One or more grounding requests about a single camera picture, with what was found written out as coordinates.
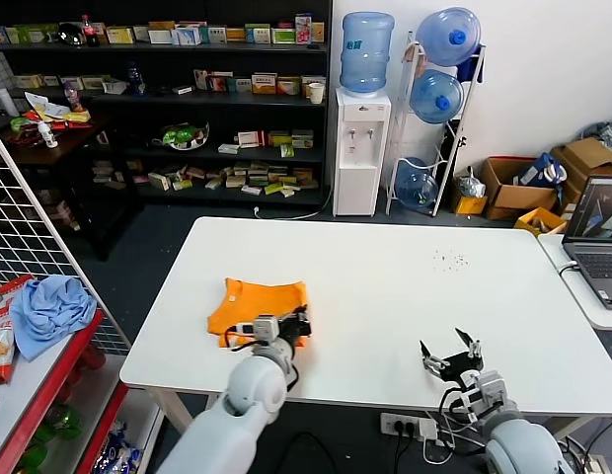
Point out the yellow and white paper stack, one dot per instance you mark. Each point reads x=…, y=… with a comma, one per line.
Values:
x=46, y=109

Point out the blue snack package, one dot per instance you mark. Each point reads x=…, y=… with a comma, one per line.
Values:
x=116, y=451

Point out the dark wooden table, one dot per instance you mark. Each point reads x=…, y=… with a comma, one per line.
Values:
x=66, y=148

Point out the purple drink bottle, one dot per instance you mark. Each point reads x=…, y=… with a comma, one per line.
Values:
x=73, y=101

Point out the cola bottle red cap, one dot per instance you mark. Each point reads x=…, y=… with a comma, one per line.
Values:
x=90, y=35

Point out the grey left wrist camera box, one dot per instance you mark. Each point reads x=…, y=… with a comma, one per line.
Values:
x=265, y=330

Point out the small white side table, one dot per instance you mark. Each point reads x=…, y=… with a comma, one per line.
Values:
x=603, y=319

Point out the crumpled grey plastic bag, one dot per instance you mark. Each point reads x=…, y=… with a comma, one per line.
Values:
x=472, y=186

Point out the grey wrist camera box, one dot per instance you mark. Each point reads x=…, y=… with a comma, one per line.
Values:
x=265, y=330
x=486, y=392

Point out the pink cartoon carton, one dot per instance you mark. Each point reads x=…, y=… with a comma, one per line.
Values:
x=303, y=29

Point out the green plastic bottle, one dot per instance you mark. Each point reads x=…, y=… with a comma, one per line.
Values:
x=64, y=424

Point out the orange white medicine box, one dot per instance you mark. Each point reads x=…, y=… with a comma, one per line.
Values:
x=264, y=85

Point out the green white medicine box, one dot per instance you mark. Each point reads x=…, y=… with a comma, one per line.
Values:
x=283, y=36

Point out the light blue crumpled garment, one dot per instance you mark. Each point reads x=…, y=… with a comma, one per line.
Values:
x=52, y=311

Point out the white cylinder bottle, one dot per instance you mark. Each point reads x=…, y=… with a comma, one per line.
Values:
x=6, y=103

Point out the navy cloth on rack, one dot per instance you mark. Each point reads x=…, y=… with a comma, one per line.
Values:
x=471, y=67

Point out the black shelving unit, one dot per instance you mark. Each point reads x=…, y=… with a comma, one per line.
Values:
x=212, y=102

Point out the red and white cart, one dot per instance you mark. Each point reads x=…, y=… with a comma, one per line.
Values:
x=34, y=380

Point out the white work table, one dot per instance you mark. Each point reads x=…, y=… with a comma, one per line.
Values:
x=409, y=296

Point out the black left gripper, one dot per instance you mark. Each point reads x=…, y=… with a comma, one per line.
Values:
x=295, y=330

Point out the small white bottle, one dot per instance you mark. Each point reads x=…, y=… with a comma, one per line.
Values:
x=49, y=137

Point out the orange t-shirt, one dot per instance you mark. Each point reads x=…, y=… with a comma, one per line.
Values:
x=256, y=306

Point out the white water dispenser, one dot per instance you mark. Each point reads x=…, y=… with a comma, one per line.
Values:
x=357, y=164

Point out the yellow plastic bin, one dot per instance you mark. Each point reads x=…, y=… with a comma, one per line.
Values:
x=527, y=220

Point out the blue white medicine box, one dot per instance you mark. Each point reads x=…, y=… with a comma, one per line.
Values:
x=185, y=36

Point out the upright blue water jug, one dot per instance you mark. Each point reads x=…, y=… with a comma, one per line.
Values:
x=365, y=54

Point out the brown cardboard box with flaps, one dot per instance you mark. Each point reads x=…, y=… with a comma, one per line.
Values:
x=587, y=154

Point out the shiny black bowl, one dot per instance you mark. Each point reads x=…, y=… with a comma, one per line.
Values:
x=70, y=35

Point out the open brown cardboard box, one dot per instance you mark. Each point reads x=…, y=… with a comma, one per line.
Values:
x=522, y=198

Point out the small yellow medicine box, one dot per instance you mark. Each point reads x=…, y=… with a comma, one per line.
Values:
x=318, y=32

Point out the white power strip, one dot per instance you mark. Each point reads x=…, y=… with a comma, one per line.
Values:
x=397, y=425

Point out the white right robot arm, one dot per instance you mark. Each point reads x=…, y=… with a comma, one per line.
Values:
x=523, y=444

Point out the pile of grey clothes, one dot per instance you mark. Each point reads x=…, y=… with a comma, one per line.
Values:
x=609, y=134

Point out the bowl with green bags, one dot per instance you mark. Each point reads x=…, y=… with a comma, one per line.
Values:
x=182, y=135

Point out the red white medicine box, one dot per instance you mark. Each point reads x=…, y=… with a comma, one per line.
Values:
x=251, y=139

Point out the white metal jug rack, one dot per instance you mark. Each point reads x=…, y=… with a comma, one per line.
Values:
x=470, y=95

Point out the grey open laptop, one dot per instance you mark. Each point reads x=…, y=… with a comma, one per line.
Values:
x=596, y=258

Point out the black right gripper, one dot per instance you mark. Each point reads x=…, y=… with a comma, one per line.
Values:
x=459, y=366

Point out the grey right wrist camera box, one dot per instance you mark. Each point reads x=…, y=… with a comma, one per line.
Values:
x=486, y=392

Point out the white paper cup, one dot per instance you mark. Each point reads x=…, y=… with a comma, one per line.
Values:
x=316, y=95

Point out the blue water jug lying tilted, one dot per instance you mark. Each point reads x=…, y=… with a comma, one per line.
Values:
x=434, y=97
x=416, y=186
x=446, y=35

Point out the red snack bag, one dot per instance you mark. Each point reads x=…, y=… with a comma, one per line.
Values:
x=1, y=350

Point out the dark blue plastic bottle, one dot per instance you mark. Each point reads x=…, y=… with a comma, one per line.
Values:
x=135, y=81

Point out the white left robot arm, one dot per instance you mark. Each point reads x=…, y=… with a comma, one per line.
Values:
x=247, y=395

